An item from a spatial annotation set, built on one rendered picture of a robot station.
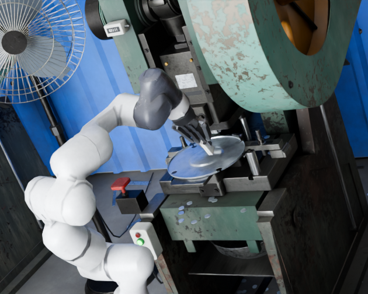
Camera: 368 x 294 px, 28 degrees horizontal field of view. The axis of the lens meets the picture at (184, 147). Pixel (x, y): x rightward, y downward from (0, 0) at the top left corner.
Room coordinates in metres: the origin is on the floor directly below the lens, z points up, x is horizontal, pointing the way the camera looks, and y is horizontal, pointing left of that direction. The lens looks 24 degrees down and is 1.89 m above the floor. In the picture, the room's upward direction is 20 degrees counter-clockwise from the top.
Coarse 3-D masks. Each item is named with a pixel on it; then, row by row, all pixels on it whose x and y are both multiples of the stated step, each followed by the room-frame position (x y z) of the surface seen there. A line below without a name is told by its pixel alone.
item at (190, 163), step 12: (216, 144) 2.44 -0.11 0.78; (228, 144) 2.40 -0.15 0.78; (240, 144) 2.36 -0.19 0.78; (180, 156) 2.44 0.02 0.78; (192, 156) 2.39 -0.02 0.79; (204, 156) 2.36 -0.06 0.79; (216, 156) 2.33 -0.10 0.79; (228, 156) 2.30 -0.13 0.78; (240, 156) 2.27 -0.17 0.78; (168, 168) 2.38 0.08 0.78; (180, 168) 2.35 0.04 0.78; (192, 168) 2.32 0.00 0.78; (204, 168) 2.28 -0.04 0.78; (216, 168) 2.25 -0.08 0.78
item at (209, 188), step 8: (208, 176) 2.22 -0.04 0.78; (216, 176) 2.29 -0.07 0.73; (176, 184) 2.24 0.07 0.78; (184, 184) 2.22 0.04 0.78; (192, 184) 2.21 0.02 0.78; (200, 184) 2.19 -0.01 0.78; (208, 184) 2.32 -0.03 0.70; (216, 184) 2.30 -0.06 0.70; (200, 192) 2.33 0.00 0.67; (208, 192) 2.32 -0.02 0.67; (216, 192) 2.29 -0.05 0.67; (224, 192) 2.30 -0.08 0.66
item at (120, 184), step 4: (116, 180) 2.49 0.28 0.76; (120, 180) 2.47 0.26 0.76; (124, 180) 2.46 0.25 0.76; (128, 180) 2.46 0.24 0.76; (112, 184) 2.47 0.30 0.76; (116, 184) 2.46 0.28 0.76; (120, 184) 2.44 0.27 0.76; (124, 184) 2.44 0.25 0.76; (112, 188) 2.45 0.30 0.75; (116, 188) 2.44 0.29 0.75; (120, 188) 2.43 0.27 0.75; (124, 188) 2.46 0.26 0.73
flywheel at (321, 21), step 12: (276, 0) 2.18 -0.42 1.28; (288, 0) 2.18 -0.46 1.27; (300, 0) 2.33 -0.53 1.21; (312, 0) 2.41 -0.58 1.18; (324, 0) 2.42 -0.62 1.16; (288, 12) 2.23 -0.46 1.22; (312, 12) 2.39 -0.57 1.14; (324, 12) 2.39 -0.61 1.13; (288, 24) 2.22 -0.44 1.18; (300, 24) 2.29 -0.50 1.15; (324, 24) 2.36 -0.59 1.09; (288, 36) 2.23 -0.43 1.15; (300, 36) 2.27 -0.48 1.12; (312, 36) 2.34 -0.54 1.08; (324, 36) 2.33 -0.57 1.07; (300, 48) 2.25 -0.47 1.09; (312, 48) 2.30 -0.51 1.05
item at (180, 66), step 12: (168, 48) 2.48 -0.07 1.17; (180, 48) 2.43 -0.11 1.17; (168, 60) 2.42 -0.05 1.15; (180, 60) 2.39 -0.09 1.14; (192, 60) 2.36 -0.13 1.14; (168, 72) 2.43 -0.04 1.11; (180, 72) 2.40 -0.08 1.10; (192, 72) 2.38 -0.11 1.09; (180, 84) 2.41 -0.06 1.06; (192, 84) 2.38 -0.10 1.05; (192, 96) 2.39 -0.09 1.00; (204, 96) 2.37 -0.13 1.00; (228, 96) 2.45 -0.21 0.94; (204, 108) 2.35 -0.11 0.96; (216, 108) 2.36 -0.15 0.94; (228, 108) 2.42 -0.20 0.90; (216, 120) 2.36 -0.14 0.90
